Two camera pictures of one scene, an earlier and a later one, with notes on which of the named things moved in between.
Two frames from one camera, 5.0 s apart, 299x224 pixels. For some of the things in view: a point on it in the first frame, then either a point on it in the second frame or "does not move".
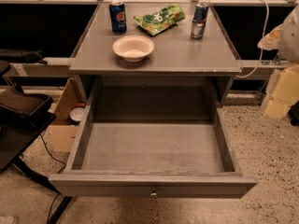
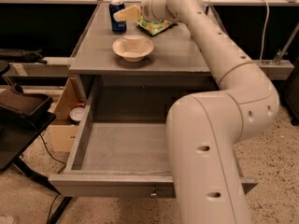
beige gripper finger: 270,42 to 153,7
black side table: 19,132 does not move
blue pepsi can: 118,15 does not move
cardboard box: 63,132 does not move
